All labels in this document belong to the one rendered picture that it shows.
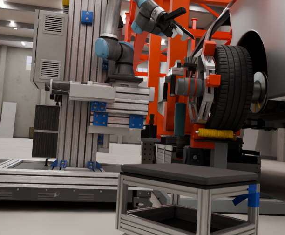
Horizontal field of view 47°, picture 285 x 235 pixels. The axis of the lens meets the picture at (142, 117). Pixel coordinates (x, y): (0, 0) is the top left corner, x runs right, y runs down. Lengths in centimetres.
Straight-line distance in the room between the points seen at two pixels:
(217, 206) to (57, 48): 144
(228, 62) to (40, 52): 124
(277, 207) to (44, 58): 177
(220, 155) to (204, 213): 151
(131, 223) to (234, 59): 146
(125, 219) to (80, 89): 91
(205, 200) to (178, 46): 218
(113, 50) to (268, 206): 138
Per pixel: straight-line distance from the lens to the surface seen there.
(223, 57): 233
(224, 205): 221
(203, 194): 102
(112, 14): 210
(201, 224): 105
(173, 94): 229
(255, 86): 264
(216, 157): 250
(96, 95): 192
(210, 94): 227
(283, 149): 1071
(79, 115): 222
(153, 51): 501
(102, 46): 204
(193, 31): 906
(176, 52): 303
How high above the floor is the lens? 44
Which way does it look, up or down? 4 degrees up
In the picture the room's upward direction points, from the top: 3 degrees clockwise
